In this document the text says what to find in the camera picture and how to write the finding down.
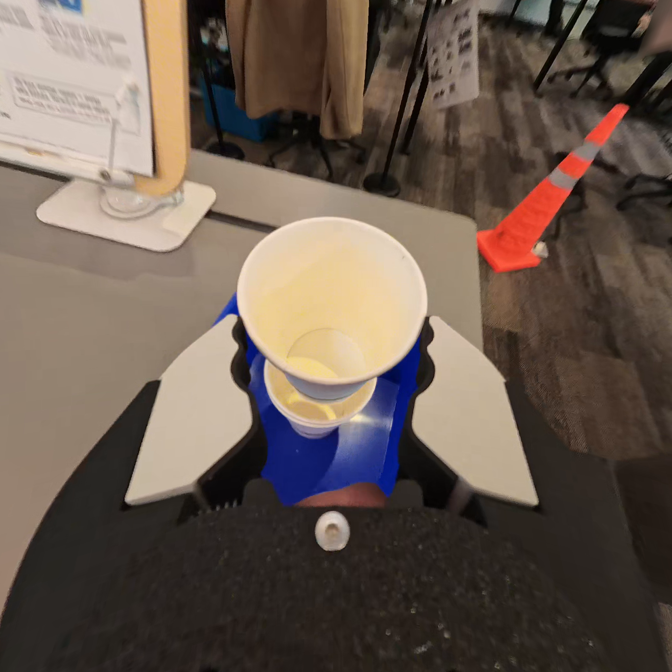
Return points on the tan cardboard box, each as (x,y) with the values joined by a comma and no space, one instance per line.
(294,52)

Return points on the black office chair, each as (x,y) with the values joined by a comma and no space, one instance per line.
(614,26)

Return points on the orange traffic cone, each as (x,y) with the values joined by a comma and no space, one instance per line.
(530,220)

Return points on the instruction sheet on stand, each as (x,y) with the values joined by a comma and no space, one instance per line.
(78,220)

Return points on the printed poster sign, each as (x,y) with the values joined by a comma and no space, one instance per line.
(454,52)

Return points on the person's right hand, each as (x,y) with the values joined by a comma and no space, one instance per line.
(346,497)

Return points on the blue plastic bin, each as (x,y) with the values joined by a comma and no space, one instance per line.
(325,462)

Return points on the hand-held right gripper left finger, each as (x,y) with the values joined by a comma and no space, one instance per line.
(194,420)

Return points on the blue crate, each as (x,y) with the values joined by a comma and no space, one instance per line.
(231,115)

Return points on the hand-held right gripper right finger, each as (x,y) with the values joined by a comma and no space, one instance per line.
(467,420)

